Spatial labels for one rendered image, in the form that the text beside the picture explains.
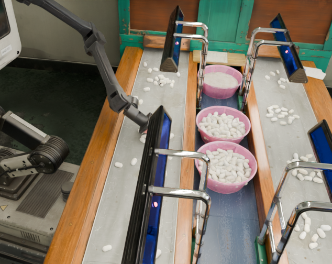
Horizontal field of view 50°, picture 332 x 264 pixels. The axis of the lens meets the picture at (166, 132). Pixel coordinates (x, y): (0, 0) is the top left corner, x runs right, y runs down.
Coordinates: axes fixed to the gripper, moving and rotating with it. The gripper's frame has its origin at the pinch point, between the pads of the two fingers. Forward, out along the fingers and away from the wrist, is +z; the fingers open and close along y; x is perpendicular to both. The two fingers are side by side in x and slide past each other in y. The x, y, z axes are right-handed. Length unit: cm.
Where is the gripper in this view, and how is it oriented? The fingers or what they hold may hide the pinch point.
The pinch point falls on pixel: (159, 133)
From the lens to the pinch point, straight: 168.7
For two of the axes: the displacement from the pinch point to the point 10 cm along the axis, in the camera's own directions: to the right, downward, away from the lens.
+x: -6.6, 5.4, 5.2
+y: 0.9, -6.2, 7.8
